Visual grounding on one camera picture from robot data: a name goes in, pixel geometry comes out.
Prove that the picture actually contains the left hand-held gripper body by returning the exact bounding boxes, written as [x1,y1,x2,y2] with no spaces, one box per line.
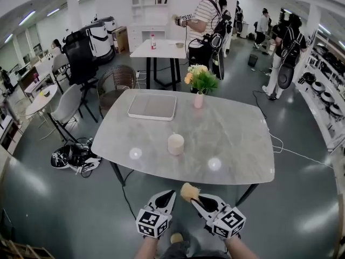
[135,201,174,239]

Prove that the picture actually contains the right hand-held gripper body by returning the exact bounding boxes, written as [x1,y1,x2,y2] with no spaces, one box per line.
[206,205,247,240]

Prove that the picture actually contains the yellow fuzzy scrub brush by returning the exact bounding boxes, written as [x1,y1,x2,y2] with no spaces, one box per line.
[180,182,202,202]

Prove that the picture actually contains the white cup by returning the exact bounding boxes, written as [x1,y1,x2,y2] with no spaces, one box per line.
[167,133,185,156]

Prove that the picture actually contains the person's left forearm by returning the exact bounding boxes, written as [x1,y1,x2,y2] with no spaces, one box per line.
[131,235,159,259]

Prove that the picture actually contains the person's right forearm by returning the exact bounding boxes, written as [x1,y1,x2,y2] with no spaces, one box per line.
[224,234,258,259]

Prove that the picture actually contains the black table leg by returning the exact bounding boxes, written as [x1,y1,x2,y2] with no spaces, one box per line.
[235,183,260,207]
[108,160,127,187]

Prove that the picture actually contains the person's dark trousers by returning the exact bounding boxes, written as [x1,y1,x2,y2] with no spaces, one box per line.
[158,239,230,259]

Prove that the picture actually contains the white grey rectangular tray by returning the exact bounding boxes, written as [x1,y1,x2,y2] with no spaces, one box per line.
[127,93,177,122]

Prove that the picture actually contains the black white gear backpack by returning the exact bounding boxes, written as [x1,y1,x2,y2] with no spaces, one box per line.
[50,137,102,178]

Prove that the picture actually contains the pink vase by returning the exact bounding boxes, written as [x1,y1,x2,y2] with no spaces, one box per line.
[193,91,204,110]

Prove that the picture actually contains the brown wicker chair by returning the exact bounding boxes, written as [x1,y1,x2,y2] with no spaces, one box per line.
[96,64,137,119]

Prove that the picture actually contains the yellow green flower bouquet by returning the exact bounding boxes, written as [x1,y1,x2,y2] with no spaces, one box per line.
[184,64,220,96]

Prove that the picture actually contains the grey chair with black legs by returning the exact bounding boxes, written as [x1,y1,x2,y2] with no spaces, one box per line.
[47,84,84,143]
[51,53,72,94]

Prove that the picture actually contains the black waste bin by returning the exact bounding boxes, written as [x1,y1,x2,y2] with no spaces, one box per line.
[247,53,259,68]

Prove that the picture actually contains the white table with black legs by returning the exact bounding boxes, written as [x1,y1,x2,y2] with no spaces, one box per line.
[129,38,189,92]

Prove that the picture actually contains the white round table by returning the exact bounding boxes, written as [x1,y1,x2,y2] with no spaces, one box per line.
[25,84,59,129]

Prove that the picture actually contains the white shelf with cookware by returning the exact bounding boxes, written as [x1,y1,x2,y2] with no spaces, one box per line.
[294,30,345,152]

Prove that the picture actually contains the black office chair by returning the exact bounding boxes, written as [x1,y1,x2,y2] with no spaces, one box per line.
[61,30,100,124]

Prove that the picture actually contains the brown cardboard box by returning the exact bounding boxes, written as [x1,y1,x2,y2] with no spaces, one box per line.
[111,25,130,55]

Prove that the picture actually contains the white black robot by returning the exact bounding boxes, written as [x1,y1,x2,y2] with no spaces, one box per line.
[103,16,119,35]
[85,19,116,65]

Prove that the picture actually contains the white shelf cabinet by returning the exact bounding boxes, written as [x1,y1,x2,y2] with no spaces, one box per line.
[127,0,174,54]

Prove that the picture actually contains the black floor cable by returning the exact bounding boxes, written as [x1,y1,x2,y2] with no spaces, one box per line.
[121,168,139,221]

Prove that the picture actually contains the white floor cable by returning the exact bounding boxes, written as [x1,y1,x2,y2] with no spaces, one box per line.
[267,129,335,170]

